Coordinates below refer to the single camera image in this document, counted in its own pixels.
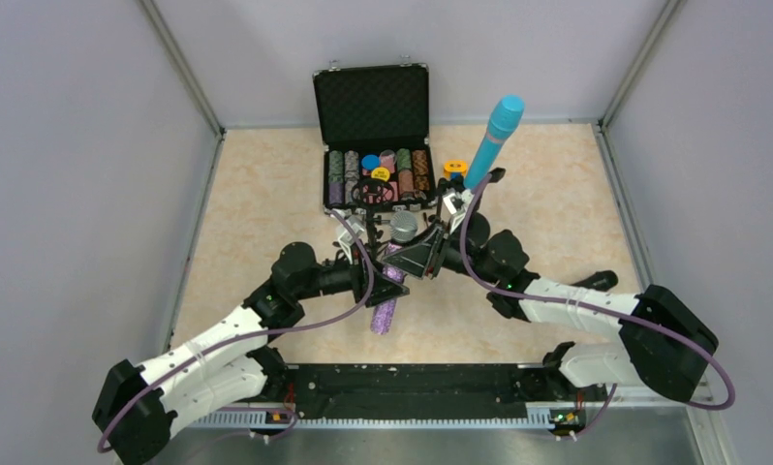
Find purple glitter microphone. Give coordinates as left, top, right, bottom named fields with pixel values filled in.
left=370, top=211, right=417, bottom=335

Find black shock mount tripod stand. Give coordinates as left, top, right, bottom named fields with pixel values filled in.
left=352, top=177, right=393, bottom=257

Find blue microphone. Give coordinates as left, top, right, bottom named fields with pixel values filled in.
left=463, top=94, right=525, bottom=190

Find black tripod stand with clip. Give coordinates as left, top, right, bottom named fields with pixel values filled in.
left=422, top=177, right=465, bottom=227

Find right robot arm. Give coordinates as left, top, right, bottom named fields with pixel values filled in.
left=384, top=211, right=719, bottom=405

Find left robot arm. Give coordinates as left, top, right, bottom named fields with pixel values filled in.
left=92, top=242, right=409, bottom=464

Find black round base stand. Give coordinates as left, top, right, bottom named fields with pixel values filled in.
left=466, top=167, right=508, bottom=238

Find yellow and blue toy block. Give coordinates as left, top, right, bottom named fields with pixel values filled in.
left=443, top=160, right=469, bottom=180

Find black poker chip case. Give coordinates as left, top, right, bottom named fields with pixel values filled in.
left=312, top=63, right=436, bottom=212

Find black microphone orange tip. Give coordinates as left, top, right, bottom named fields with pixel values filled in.
left=572, top=270, right=619, bottom=292

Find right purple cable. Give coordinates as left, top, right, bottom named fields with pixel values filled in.
left=458, top=172, right=737, bottom=412

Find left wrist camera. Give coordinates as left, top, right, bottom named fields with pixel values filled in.
left=329, top=209, right=366, bottom=263

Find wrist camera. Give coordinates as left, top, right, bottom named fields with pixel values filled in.
left=329, top=209, right=366, bottom=263
left=442, top=189, right=474, bottom=233

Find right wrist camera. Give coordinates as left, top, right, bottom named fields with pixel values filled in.
left=442, top=189, right=474, bottom=233

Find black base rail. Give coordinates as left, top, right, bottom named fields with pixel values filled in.
left=133, top=362, right=658, bottom=432

